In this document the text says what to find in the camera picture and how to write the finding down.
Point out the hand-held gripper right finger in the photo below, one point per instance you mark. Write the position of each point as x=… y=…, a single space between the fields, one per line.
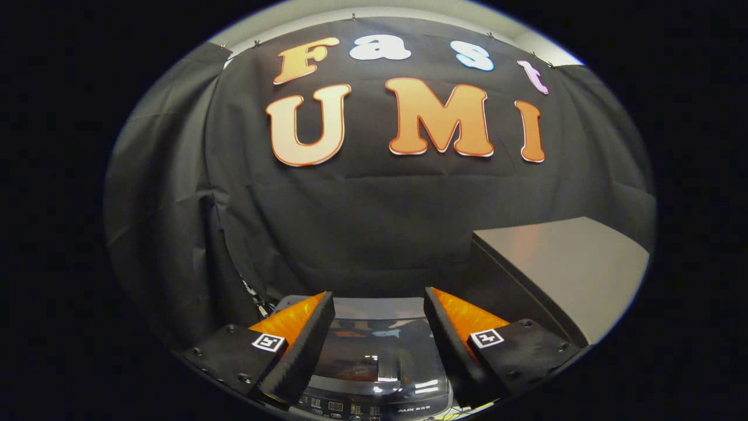
x=453 y=356

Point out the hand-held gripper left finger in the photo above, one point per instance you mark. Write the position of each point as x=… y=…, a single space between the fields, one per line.
x=301 y=356

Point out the dark transparent washing machine lid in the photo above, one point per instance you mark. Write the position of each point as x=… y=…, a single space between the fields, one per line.
x=374 y=345

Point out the grey washing machine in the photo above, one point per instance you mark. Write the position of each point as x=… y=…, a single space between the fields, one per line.
x=374 y=409

